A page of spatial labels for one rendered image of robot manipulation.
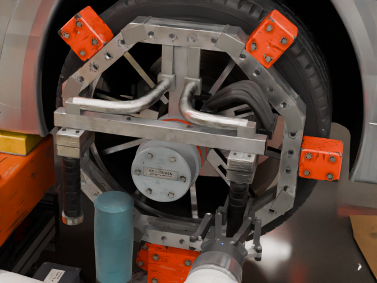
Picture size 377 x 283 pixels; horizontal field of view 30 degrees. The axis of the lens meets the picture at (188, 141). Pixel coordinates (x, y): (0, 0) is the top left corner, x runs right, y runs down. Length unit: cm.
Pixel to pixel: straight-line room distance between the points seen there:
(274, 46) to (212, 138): 25
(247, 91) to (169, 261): 53
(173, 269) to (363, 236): 135
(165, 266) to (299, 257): 111
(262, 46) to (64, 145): 44
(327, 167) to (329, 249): 132
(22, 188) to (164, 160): 57
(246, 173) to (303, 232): 161
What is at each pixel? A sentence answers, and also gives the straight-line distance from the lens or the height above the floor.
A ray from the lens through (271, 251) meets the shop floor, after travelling 277.
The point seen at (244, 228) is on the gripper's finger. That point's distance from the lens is 130.
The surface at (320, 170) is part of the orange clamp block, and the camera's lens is 155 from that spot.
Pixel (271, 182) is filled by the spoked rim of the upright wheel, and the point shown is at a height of 75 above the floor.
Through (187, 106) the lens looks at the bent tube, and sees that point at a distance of 136.
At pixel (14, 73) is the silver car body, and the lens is 182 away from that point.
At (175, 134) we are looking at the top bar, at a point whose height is 97.
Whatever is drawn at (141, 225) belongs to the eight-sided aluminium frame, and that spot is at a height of 62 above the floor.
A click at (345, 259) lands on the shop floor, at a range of 280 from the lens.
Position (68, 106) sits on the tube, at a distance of 140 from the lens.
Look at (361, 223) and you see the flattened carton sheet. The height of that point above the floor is 3.
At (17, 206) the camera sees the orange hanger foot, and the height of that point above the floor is 58.
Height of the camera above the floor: 153
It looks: 25 degrees down
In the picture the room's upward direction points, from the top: 3 degrees clockwise
